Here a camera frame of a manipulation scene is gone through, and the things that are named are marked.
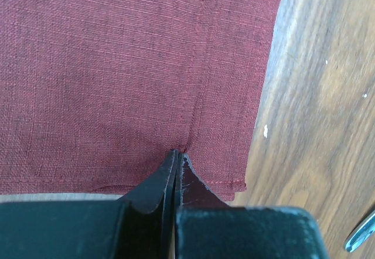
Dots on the silver fork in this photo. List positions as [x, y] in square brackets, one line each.
[360, 234]

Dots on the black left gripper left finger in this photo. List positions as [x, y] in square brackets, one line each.
[137, 225]

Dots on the dark red cloth napkin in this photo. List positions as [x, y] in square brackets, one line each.
[94, 93]

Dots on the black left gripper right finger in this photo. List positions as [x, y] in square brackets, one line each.
[207, 227]

